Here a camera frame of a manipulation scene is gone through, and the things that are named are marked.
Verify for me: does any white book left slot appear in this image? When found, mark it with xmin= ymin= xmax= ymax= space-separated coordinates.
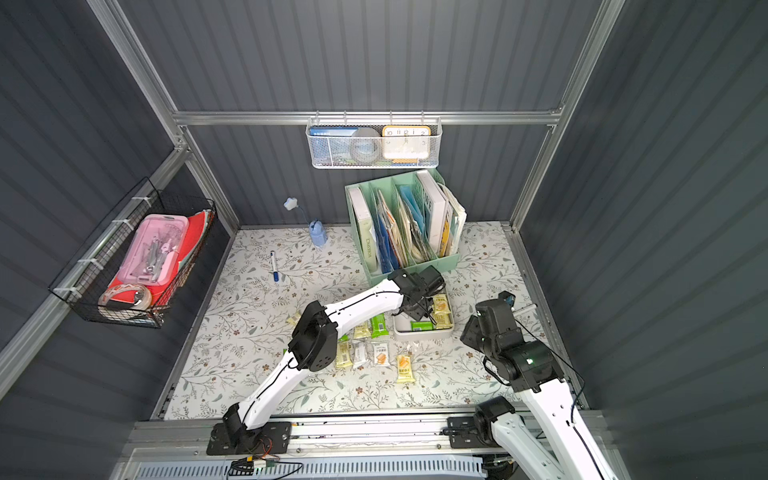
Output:
xmin=348 ymin=187 xmax=379 ymax=273

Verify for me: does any white wire wall basket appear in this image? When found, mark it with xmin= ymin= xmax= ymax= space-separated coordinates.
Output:
xmin=305 ymin=116 xmax=443 ymax=170

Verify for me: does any green file organizer box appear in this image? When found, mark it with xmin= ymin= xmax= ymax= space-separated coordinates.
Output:
xmin=345 ymin=169 xmax=466 ymax=286

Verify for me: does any white cookie packet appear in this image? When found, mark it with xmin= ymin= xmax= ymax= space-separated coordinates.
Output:
xmin=372 ymin=342 xmax=391 ymax=367

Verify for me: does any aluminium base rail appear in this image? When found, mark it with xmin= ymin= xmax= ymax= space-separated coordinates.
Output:
xmin=119 ymin=410 xmax=613 ymax=480

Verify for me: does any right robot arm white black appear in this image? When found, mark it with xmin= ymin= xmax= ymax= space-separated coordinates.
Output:
xmin=461 ymin=293 xmax=617 ymax=479

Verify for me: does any white book slot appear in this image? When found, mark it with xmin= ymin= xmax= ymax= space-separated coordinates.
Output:
xmin=348 ymin=187 xmax=379 ymax=273
xmin=416 ymin=170 xmax=448 ymax=257

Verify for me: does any clear tape roll in basket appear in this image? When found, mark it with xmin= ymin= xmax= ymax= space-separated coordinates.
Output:
xmin=98 ymin=284 xmax=153 ymax=310

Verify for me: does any white cookie storage box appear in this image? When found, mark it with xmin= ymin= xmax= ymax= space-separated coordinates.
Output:
xmin=391 ymin=293 xmax=455 ymax=341

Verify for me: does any yellow packet second row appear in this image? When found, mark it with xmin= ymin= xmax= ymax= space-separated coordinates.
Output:
xmin=335 ymin=341 xmax=354 ymax=369

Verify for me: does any white book right slot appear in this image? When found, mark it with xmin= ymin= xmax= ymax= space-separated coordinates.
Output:
xmin=416 ymin=170 xmax=448 ymax=257

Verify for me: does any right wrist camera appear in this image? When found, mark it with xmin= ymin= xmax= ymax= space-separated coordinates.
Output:
xmin=498 ymin=291 xmax=516 ymax=308

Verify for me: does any black wire side basket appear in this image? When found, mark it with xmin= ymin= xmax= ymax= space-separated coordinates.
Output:
xmin=49 ymin=178 xmax=218 ymax=329

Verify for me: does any pink plastic tool box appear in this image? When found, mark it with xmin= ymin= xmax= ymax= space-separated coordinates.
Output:
xmin=117 ymin=214 xmax=189 ymax=286

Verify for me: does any blue box in basket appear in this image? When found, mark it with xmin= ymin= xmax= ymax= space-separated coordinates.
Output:
xmin=306 ymin=126 xmax=358 ymax=168

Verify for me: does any blue white marker pen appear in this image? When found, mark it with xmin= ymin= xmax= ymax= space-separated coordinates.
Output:
xmin=270 ymin=250 xmax=280 ymax=283

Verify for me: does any grey tape roll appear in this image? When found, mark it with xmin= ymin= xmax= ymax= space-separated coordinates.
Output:
xmin=349 ymin=127 xmax=381 ymax=165

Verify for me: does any yellow white alarm clock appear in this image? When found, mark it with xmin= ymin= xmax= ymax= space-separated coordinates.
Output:
xmin=381 ymin=125 xmax=432 ymax=163

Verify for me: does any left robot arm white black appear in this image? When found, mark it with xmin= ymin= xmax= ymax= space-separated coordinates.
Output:
xmin=216 ymin=266 xmax=445 ymax=454

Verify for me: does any black marker pen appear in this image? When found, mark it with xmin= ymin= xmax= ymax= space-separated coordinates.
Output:
xmin=514 ymin=304 xmax=537 ymax=315

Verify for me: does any yellow cookie packet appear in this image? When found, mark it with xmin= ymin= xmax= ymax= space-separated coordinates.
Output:
xmin=353 ymin=320 xmax=372 ymax=340

